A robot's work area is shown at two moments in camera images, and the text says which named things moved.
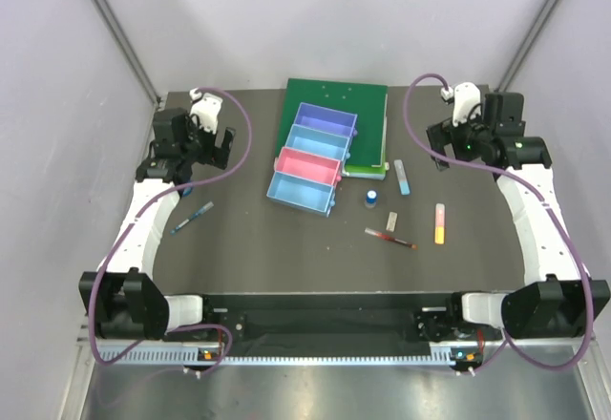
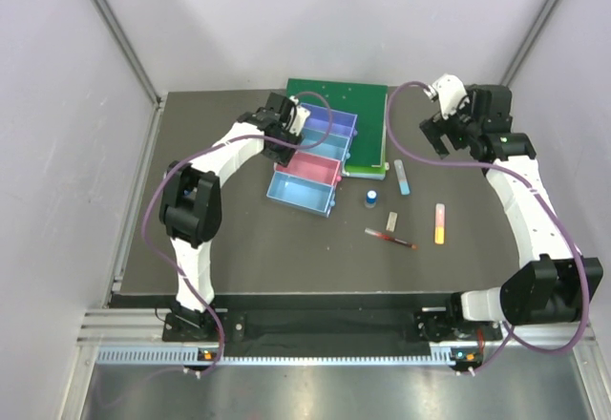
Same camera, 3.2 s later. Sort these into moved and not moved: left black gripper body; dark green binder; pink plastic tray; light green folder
Moved: left black gripper body
Not moved: dark green binder; light green folder; pink plastic tray
